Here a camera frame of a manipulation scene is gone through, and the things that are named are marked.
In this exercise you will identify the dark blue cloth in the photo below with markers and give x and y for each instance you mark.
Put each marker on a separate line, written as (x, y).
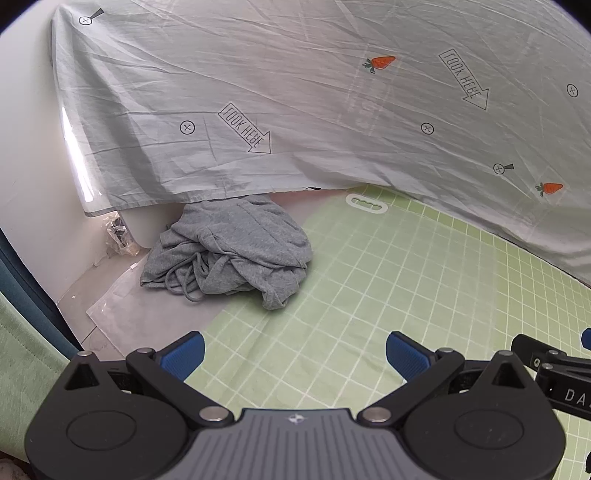
(32, 286)

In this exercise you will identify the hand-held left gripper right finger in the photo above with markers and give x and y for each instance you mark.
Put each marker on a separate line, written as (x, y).
(406, 354)

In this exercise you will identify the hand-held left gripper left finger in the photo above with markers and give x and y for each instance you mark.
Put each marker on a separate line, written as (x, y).
(191, 353)

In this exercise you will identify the grey carrot print sheet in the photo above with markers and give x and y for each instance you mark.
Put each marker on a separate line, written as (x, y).
(300, 92)

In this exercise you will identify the grey zip hoodie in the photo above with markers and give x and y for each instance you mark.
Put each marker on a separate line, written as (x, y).
(231, 249)

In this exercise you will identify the green checked mat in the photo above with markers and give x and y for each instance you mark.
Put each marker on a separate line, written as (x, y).
(392, 286)

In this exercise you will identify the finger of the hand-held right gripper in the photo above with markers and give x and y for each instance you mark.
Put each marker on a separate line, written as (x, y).
(554, 353)
(587, 339)

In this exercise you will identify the crumpled clear plastic bag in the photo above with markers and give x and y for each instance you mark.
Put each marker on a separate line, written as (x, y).
(117, 240)

